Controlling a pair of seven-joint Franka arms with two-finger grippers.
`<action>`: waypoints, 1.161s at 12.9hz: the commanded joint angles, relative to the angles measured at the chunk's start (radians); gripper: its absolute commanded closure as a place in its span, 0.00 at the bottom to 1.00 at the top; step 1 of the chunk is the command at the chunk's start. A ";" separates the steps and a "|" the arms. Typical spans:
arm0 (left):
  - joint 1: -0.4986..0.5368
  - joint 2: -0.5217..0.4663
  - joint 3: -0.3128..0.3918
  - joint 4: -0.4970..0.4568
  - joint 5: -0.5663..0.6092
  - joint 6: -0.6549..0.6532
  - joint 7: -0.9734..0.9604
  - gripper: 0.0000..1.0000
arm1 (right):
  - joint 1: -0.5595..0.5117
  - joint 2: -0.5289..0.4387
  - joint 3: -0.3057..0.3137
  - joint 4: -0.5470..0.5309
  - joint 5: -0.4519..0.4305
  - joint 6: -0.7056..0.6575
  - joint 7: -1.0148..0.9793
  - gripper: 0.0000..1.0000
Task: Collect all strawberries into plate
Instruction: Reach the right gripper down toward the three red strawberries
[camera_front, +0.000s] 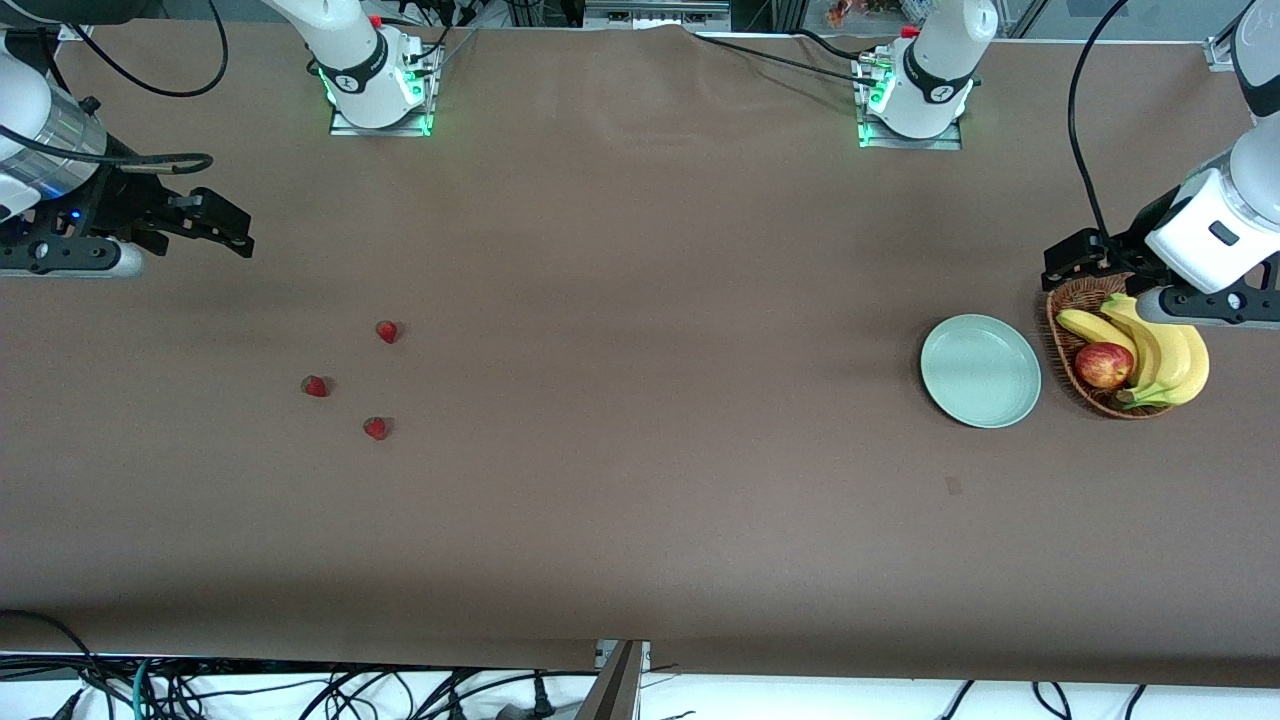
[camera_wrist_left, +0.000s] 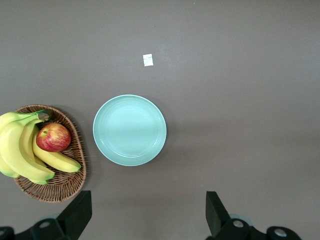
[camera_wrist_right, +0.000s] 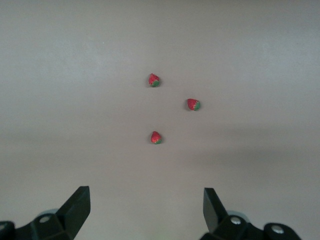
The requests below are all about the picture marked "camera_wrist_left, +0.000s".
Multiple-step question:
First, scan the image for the small square tape piece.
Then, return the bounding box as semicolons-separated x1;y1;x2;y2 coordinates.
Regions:
142;53;154;68

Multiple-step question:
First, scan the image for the red yellow apple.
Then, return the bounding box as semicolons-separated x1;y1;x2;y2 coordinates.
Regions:
35;122;72;153

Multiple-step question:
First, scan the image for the brown wicker basket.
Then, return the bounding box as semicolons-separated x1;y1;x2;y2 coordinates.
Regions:
12;104;88;204

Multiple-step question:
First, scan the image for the pale green round plate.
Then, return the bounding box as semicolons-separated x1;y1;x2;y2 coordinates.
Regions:
92;94;168;167

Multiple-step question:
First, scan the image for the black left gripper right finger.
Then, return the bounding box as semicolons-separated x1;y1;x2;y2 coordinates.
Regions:
205;191;302;240

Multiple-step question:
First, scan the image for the yellow banana bunch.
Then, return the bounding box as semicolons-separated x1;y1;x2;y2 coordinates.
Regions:
0;109;83;186

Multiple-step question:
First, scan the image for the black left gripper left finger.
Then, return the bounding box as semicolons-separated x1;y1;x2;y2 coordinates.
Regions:
0;190;93;240

